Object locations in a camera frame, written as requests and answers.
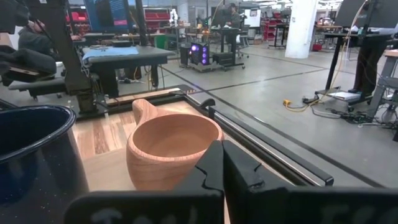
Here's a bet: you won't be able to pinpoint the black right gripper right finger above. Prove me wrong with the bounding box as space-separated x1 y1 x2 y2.
222 139 398 224

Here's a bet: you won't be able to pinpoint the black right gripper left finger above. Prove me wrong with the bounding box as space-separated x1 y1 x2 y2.
63 139 225 224

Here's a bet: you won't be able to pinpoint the wooden cup with handle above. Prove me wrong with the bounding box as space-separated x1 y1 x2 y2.
126 98 224 191

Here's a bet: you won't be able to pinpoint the dark blue enamel mug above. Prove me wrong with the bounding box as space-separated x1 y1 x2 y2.
0 105 90 224

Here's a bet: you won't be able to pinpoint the wooden tray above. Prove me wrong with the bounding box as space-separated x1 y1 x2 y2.
82 98 335 224

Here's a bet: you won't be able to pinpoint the white flat board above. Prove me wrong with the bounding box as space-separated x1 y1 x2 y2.
328 91 362 101

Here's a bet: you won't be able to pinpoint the black rolling workstation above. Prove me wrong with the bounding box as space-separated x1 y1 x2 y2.
211 27 246 70

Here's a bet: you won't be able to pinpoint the computer tower with purple lights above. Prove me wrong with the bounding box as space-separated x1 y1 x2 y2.
187 42 211 67

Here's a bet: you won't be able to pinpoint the grey side desk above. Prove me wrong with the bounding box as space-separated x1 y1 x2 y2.
81 45 177 98

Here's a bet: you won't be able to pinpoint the green bin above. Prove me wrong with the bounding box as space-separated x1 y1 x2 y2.
154 34 170 50

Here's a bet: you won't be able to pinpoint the grey metal table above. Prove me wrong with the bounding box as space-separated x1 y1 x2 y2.
368 49 398 125

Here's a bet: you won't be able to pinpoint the blue desk mat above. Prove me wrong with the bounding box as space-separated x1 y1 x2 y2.
82 45 140 62

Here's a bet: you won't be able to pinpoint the red storage rack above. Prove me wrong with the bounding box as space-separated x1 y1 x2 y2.
262 17 282 41
143 8 172 30

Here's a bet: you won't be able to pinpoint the person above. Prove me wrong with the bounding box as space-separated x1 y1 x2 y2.
18 19 83 62
228 2 243 29
348 27 398 95

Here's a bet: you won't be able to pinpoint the white building pillar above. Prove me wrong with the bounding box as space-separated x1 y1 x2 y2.
284 0 320 60

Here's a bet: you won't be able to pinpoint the black standing desk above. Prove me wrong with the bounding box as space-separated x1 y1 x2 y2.
315 30 398 106

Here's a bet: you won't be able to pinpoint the blue-screen computer monitor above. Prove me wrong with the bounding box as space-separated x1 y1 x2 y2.
83 0 131 34

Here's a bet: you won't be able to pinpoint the black computer monitor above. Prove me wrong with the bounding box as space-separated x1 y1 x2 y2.
334 0 398 29

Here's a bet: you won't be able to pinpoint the black metal table frame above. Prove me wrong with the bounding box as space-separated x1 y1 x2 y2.
0 83 386 189

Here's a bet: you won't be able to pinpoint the black floor cables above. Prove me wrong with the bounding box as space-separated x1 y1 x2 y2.
307 102 398 130

